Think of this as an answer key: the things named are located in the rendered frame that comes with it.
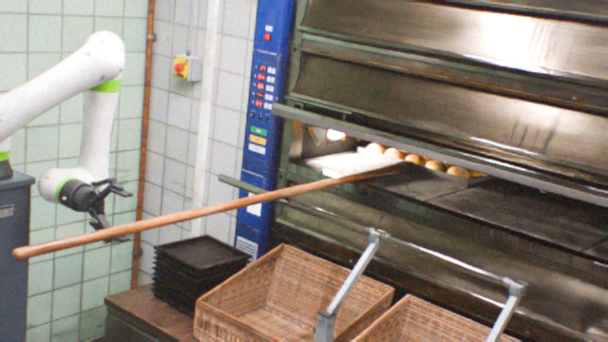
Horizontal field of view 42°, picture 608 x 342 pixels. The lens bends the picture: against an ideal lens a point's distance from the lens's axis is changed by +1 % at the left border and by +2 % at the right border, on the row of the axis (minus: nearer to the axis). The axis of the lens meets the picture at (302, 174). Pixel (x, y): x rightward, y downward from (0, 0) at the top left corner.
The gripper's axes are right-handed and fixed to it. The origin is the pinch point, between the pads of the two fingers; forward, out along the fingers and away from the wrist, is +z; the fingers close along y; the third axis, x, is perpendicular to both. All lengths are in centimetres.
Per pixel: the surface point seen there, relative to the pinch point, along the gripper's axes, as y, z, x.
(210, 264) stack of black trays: 41, -32, -68
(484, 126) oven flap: -31, 57, -100
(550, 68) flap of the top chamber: -53, 76, -98
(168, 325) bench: 62, -32, -49
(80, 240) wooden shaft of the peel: 0.7, 7.5, 20.1
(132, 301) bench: 62, -57, -51
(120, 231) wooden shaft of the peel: 0.5, 7.5, 7.4
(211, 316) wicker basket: 50, -11, -50
